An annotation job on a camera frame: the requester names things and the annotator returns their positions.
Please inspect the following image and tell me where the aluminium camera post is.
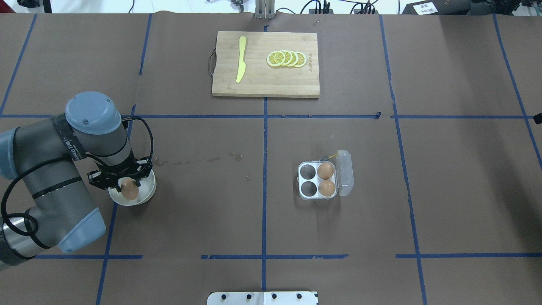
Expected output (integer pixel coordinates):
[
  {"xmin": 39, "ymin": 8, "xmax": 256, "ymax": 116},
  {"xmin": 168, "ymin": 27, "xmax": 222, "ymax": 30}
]
[{"xmin": 255, "ymin": 0, "xmax": 276, "ymax": 19}]

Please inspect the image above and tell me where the brown egg in box rear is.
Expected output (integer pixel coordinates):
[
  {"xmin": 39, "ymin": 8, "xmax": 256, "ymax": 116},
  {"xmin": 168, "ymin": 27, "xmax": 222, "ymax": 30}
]
[{"xmin": 317, "ymin": 162, "xmax": 335, "ymax": 180}]

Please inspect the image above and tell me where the clear plastic egg box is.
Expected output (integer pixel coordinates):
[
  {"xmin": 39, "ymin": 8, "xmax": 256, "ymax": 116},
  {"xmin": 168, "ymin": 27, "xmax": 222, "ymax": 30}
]
[{"xmin": 297, "ymin": 150, "xmax": 354, "ymax": 201}]

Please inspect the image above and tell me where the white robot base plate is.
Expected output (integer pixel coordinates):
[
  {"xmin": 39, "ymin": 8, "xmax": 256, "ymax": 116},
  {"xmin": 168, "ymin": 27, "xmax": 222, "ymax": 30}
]
[{"xmin": 207, "ymin": 291, "xmax": 319, "ymax": 305}]

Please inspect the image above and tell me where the brown egg in box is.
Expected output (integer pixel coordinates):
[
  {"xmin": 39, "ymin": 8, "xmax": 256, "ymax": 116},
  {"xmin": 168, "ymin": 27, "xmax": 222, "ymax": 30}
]
[
  {"xmin": 318, "ymin": 180, "xmax": 336, "ymax": 197},
  {"xmin": 317, "ymin": 162, "xmax": 335, "ymax": 180}
]

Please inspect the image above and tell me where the brown egg in box front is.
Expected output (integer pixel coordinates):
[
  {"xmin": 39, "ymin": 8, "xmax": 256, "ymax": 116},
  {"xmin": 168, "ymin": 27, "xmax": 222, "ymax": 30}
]
[{"xmin": 318, "ymin": 180, "xmax": 336, "ymax": 197}]

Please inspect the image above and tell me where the white bowl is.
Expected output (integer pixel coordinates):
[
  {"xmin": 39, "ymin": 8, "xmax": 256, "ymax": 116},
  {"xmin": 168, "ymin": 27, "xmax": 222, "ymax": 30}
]
[{"xmin": 107, "ymin": 170, "xmax": 157, "ymax": 206}]

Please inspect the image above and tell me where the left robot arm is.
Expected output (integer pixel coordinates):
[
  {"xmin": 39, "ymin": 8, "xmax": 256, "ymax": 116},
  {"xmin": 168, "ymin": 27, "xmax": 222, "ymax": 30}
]
[{"xmin": 0, "ymin": 92, "xmax": 157, "ymax": 270}]

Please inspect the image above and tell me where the yellow plastic knife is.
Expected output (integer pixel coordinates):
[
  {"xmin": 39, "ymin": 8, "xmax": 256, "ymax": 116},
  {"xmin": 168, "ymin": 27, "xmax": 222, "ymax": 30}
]
[{"xmin": 236, "ymin": 36, "xmax": 247, "ymax": 83}]

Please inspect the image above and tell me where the lemon slice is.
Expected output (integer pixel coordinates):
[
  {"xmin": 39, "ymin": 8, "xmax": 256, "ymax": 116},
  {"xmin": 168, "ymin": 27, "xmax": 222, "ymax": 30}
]
[
  {"xmin": 285, "ymin": 51, "xmax": 299, "ymax": 67},
  {"xmin": 266, "ymin": 51, "xmax": 286, "ymax": 67},
  {"xmin": 280, "ymin": 50, "xmax": 293, "ymax": 66},
  {"xmin": 293, "ymin": 51, "xmax": 307, "ymax": 68}
]

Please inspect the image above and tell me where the brown egg from bowl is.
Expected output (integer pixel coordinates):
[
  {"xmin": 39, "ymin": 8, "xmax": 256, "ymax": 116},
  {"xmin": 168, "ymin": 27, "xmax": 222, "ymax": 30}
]
[{"xmin": 120, "ymin": 178, "xmax": 139, "ymax": 201}]

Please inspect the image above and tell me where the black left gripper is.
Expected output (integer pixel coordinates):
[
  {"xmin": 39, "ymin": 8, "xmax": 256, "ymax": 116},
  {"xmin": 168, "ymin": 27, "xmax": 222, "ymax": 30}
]
[{"xmin": 87, "ymin": 157, "xmax": 153, "ymax": 192}]

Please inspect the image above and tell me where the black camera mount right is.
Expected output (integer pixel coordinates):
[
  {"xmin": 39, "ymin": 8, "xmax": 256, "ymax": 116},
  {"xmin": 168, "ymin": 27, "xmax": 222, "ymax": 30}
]
[{"xmin": 532, "ymin": 113, "xmax": 542, "ymax": 125}]

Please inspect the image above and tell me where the wooden cutting board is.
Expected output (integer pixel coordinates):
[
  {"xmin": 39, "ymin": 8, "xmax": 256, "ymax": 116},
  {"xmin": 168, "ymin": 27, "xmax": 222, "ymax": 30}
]
[{"xmin": 211, "ymin": 31, "xmax": 320, "ymax": 99}]

